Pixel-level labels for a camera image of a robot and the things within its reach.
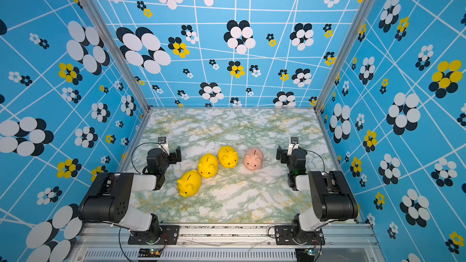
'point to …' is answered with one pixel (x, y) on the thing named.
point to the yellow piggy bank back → (227, 156)
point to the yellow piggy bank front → (189, 184)
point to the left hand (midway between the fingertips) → (172, 146)
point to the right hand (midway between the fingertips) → (292, 146)
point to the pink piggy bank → (253, 159)
